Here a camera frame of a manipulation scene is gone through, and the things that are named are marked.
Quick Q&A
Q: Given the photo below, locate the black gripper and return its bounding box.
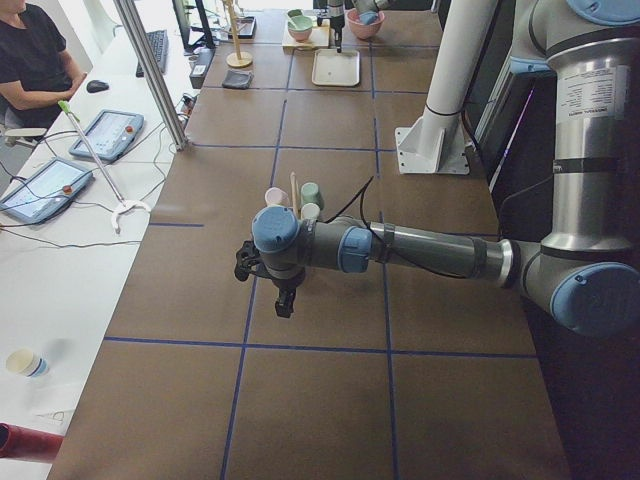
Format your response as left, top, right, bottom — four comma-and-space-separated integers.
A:
270, 267, 306, 317
317, 4, 345, 38

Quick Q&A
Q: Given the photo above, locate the black computer mouse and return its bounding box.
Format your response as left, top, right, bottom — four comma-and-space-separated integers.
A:
86, 80, 110, 94

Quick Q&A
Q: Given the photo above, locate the grabber reach tool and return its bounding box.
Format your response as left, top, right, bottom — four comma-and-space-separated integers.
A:
58, 100, 151, 234

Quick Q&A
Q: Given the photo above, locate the green bowl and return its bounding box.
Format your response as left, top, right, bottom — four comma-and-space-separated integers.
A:
287, 9, 313, 42

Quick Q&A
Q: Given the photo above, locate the wooden cutting board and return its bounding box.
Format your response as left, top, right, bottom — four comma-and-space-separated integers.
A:
281, 22, 332, 50

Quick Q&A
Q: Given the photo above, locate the beige cup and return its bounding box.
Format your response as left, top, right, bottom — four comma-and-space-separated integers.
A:
300, 202, 321, 221

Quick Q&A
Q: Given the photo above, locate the seated person black shirt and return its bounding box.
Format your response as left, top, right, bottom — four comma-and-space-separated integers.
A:
1, 1, 87, 129

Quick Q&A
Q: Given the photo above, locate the paper cup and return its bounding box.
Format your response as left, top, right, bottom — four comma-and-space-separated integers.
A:
5, 348, 49, 378

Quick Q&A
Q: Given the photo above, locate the wooden mug tree stand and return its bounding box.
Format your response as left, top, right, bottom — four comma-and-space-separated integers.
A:
223, 0, 253, 69

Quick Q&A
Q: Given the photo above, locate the black keyboard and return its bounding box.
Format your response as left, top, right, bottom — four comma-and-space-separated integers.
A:
146, 30, 169, 74

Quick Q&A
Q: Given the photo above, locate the near teach pendant tablet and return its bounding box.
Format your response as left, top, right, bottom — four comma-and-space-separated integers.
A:
1, 157, 93, 224

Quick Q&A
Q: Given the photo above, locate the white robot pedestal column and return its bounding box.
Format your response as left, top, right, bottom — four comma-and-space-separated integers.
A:
395, 0, 498, 175

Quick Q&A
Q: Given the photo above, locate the folded grey cloth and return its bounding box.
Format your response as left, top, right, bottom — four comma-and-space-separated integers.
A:
221, 69, 253, 90

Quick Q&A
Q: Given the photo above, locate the aluminium frame post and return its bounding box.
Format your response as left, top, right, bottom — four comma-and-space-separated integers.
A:
114, 0, 188, 151

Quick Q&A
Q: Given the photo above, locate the teach pendant tablet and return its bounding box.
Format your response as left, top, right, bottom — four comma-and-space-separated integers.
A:
84, 109, 145, 163
1, 157, 93, 224

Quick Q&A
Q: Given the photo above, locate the cream rabbit tray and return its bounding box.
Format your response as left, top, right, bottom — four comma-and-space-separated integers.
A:
311, 49, 360, 87

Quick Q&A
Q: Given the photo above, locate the far teach pendant tablet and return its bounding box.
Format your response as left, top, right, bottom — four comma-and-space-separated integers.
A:
84, 109, 145, 163

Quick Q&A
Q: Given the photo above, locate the pink cup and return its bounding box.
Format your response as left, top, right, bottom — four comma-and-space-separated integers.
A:
264, 187, 291, 207

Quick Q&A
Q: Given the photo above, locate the pink bowl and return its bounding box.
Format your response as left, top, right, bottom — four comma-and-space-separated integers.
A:
346, 9, 385, 40

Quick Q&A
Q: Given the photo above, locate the red cylinder object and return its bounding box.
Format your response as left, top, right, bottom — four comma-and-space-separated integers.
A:
1, 423, 64, 463

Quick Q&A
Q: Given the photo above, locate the mint green cup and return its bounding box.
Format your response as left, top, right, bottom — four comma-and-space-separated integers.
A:
300, 182, 324, 210

